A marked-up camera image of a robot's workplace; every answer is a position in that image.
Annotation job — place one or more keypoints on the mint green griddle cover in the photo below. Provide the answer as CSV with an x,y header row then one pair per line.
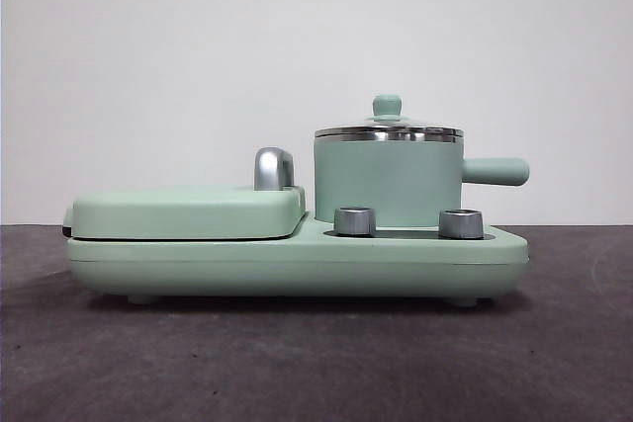
x,y
173,212

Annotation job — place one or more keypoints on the mint green breakfast maker base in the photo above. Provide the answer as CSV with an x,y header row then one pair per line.
x,y
297,269

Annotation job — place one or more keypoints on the glass lid with green knob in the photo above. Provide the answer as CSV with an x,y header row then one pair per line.
x,y
388,106

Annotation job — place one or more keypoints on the silver control knob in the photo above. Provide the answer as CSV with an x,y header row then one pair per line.
x,y
355,222
461,224

